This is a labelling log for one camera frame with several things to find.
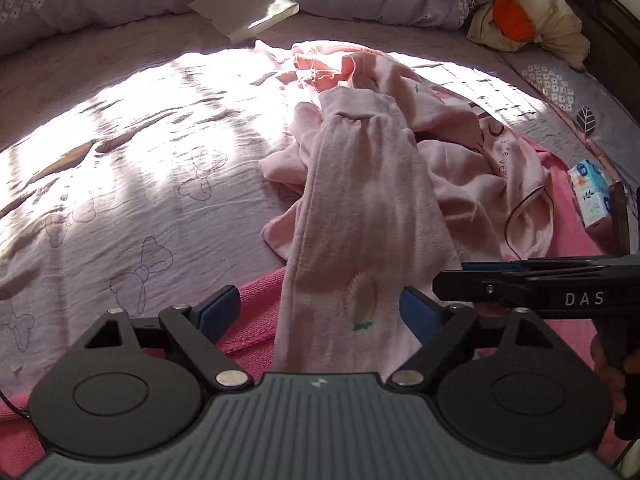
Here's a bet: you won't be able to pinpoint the light pink strawberry top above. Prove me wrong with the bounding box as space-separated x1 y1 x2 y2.
259 41 555 261

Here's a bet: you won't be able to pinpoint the light pink strawberry pants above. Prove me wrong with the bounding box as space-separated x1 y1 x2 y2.
272 87 459 377

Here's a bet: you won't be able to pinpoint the person's hand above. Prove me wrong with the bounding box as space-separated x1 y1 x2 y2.
590 335 627 414

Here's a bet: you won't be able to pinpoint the blue white tissue pack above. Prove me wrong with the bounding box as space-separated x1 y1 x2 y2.
567 159 612 231

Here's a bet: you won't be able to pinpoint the lilac printed bed sheet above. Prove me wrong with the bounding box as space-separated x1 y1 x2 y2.
0 13 640 401

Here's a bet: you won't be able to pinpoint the beige orange stuffed toy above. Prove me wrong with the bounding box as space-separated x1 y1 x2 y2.
466 0 590 70

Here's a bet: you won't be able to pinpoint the white paper bag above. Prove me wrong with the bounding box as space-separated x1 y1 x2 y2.
189 0 299 44

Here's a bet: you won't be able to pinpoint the dark wooden bed rail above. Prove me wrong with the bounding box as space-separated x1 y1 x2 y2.
499 0 640 256

